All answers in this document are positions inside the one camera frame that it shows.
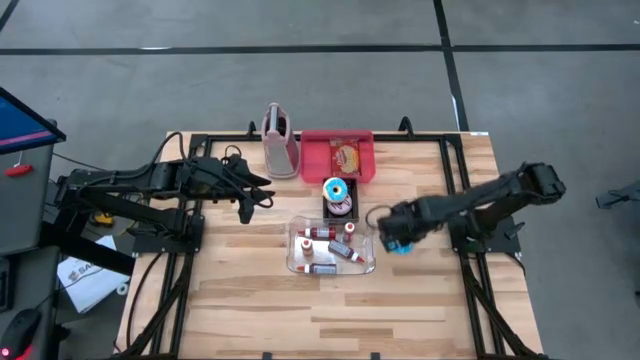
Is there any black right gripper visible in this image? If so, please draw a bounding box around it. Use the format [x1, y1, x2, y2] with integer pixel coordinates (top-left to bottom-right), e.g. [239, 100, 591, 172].
[378, 198, 444, 253]

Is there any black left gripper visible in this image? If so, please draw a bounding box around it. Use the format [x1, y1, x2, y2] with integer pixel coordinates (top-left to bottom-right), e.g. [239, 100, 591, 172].
[188, 155, 275, 225]

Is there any blue donut with white swirl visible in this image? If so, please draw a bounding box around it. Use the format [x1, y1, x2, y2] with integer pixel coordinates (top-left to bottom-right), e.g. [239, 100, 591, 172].
[387, 238, 415, 256]

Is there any pink frosted donut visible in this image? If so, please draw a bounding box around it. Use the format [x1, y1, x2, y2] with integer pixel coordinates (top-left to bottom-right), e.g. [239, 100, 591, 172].
[326, 195, 354, 217]

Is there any blue frosted donut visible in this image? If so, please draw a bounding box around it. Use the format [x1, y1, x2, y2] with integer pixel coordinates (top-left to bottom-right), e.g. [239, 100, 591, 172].
[322, 177, 349, 204]

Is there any clear plastic bin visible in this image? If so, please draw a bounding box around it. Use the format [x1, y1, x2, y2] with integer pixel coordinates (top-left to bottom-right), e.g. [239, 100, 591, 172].
[286, 215, 377, 276]

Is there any pink toy purse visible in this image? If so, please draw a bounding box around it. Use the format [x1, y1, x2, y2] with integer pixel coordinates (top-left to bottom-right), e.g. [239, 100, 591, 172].
[260, 102, 302, 180]

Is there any small black tray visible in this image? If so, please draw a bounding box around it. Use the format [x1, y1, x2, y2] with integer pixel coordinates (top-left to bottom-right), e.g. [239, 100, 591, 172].
[322, 177, 360, 224]

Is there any red plastic tray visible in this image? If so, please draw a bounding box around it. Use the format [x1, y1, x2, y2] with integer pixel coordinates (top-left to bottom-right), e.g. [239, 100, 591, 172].
[299, 129, 377, 184]

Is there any snack packet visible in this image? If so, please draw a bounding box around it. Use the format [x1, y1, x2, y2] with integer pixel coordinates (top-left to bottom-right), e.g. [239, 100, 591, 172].
[329, 138, 362, 177]

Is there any white paper sheet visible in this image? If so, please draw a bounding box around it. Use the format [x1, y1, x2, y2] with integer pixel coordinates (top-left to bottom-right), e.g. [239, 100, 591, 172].
[56, 234, 130, 315]

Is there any grey cabinet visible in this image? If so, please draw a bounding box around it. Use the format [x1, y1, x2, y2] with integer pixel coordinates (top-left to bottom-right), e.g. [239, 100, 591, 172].
[0, 142, 56, 256]

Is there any black chair base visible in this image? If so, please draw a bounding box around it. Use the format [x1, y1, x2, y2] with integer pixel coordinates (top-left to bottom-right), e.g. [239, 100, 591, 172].
[594, 180, 640, 210]

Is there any monitor with blue screen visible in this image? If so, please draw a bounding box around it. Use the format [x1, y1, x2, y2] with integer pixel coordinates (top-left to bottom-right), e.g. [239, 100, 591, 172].
[0, 87, 67, 156]

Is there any black computer mouse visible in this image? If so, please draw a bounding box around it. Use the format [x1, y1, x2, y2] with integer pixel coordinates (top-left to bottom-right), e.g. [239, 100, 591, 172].
[0, 308, 42, 360]

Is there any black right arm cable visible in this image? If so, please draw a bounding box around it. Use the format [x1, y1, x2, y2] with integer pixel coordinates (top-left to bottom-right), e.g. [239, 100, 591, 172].
[364, 203, 396, 231]

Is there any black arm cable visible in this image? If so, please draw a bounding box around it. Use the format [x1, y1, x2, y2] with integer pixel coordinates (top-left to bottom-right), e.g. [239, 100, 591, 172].
[364, 203, 396, 231]
[124, 130, 187, 176]

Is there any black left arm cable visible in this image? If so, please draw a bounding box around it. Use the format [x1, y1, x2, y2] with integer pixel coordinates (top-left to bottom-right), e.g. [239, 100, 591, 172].
[124, 130, 187, 176]

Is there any black aluminium table frame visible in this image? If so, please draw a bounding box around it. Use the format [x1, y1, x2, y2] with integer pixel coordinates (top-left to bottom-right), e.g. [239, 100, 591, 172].
[119, 117, 546, 360]

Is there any black cable on table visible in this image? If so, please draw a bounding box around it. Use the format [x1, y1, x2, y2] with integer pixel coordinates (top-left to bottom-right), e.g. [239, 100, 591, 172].
[124, 252, 167, 359]

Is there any red handle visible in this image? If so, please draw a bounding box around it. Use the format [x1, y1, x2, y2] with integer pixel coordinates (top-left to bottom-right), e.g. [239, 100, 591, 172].
[3, 163, 35, 178]

